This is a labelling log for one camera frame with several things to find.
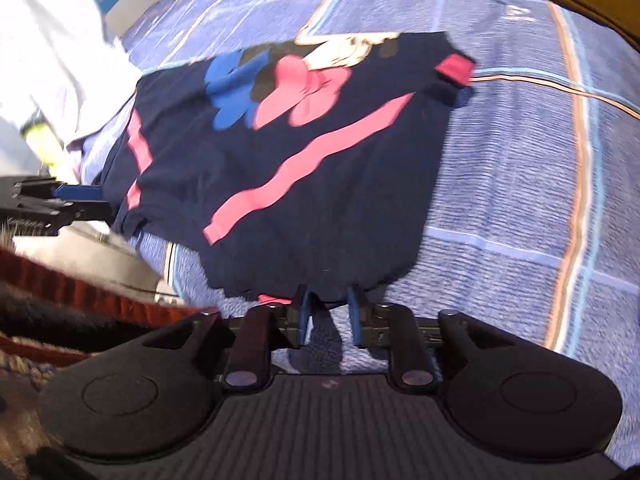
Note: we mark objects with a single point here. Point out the navy printed child t-shirt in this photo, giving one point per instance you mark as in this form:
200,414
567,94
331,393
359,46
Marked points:
291,164

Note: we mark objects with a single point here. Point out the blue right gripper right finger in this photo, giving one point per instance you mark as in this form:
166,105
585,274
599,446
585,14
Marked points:
355,302

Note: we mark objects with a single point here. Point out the orange knitted sleeve forearm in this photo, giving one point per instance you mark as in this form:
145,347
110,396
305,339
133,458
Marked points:
50,317

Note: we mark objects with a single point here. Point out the yellow green cloth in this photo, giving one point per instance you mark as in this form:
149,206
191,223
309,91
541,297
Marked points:
41,139

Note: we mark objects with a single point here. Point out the blue checked bed sheet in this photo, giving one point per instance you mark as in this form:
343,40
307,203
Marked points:
535,221

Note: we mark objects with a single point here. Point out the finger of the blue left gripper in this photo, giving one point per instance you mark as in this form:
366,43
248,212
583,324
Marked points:
78,192

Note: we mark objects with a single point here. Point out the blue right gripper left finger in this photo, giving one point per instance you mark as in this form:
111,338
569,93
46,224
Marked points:
302,308

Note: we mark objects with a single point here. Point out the white cloth bag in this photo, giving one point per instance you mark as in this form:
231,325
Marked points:
59,61

